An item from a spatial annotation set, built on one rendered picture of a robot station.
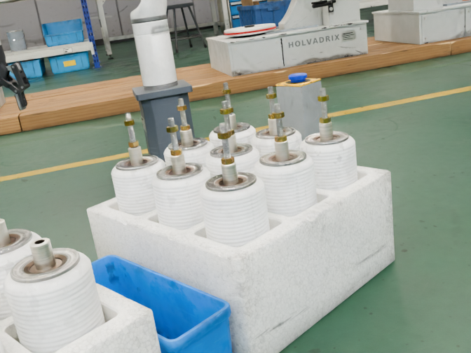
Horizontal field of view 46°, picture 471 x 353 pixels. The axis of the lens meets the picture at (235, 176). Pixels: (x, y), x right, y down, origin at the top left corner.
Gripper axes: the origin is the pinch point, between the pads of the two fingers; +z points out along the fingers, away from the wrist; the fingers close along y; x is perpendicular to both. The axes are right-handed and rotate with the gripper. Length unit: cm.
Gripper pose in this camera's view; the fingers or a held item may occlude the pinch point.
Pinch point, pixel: (4, 109)
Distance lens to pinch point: 138.7
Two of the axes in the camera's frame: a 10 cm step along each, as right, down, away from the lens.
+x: -1.6, 3.9, -9.1
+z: 1.7, 9.2, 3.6
